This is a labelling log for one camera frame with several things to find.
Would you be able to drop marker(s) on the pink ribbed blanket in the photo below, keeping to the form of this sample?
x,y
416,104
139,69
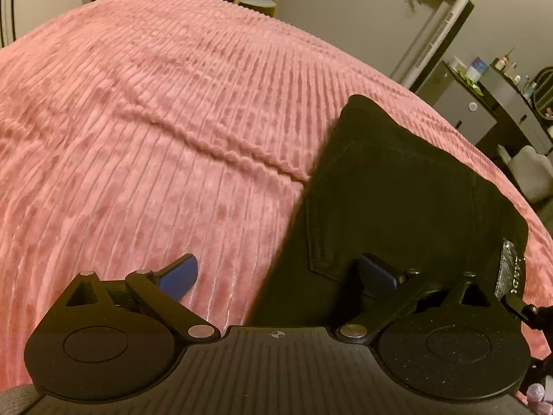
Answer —
x,y
129,138

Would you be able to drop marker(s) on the white upholstered chair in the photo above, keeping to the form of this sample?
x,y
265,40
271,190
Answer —
x,y
529,173

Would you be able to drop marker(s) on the round mirror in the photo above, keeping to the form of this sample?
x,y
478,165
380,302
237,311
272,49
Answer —
x,y
545,88

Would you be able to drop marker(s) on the grey vanity desk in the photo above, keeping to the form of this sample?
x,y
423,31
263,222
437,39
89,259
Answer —
x,y
516,108

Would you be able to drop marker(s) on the white cup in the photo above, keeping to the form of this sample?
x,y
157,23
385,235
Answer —
x,y
456,64

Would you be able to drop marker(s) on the cosmetic bottle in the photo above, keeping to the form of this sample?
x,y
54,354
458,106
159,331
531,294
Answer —
x,y
501,61

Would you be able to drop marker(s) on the grey cabinet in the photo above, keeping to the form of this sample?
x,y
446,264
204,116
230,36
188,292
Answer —
x,y
458,108

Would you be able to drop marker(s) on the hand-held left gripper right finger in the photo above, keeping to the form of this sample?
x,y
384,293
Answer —
x,y
376,273

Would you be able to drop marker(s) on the grey cloth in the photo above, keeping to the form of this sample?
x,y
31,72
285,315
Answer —
x,y
17,402

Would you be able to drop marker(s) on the black pants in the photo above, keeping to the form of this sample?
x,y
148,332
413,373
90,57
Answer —
x,y
389,190

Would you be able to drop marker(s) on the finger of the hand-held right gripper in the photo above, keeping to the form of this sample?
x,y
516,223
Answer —
x,y
516,305

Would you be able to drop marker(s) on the white tower appliance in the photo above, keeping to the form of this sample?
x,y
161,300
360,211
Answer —
x,y
438,34

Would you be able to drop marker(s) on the blue and white box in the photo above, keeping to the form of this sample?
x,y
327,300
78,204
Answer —
x,y
475,69

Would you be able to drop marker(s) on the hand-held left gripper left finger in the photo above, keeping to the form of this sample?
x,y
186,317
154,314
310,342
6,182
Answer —
x,y
181,274

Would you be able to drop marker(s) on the green leaf tray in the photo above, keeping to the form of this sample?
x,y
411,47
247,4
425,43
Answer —
x,y
474,86

